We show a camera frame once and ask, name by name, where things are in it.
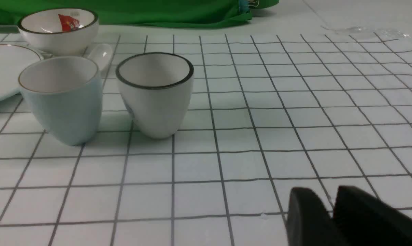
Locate white cup black rim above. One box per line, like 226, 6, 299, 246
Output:
115, 52, 194, 139

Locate light blue saucer plate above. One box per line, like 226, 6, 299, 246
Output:
0, 43, 45, 101

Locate blue binder clip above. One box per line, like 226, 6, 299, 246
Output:
238, 0, 259, 13

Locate white bowl with flag picture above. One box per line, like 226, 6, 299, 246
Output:
17, 8, 99, 56

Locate green backdrop cloth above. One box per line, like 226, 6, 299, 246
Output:
0, 0, 279, 29

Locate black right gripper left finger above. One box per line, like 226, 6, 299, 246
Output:
286, 187, 349, 246

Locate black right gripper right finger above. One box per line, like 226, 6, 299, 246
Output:
333, 186, 412, 246

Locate light blue ceramic cup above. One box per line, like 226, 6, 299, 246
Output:
18, 56, 103, 146

